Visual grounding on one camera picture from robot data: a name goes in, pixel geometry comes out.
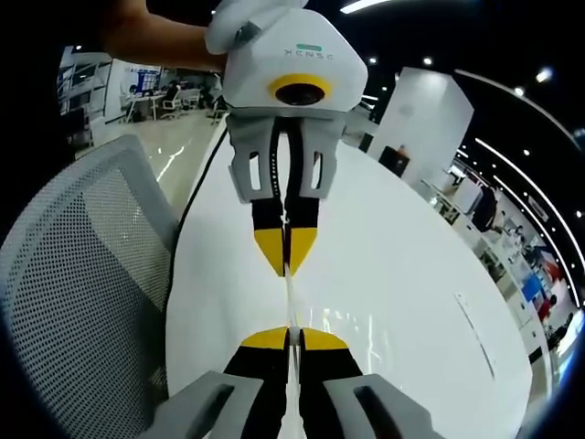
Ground curved ceiling light strip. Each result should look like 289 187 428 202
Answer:
474 135 582 305

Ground blue board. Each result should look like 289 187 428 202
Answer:
520 273 544 304

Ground white mesh office chair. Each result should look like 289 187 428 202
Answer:
0 134 180 439

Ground white strip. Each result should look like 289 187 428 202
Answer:
279 262 306 439

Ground white pillar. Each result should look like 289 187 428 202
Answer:
368 66 475 180

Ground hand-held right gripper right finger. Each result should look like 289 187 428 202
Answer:
299 327 440 439

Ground white desk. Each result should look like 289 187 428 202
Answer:
122 92 166 123

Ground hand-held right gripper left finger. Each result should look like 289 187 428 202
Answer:
150 327 292 439

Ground clear food packaging bag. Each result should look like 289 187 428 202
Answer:
306 305 381 368

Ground person's left hand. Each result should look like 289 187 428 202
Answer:
205 0 312 56

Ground white swivel chair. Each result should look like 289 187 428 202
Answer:
161 85 183 122

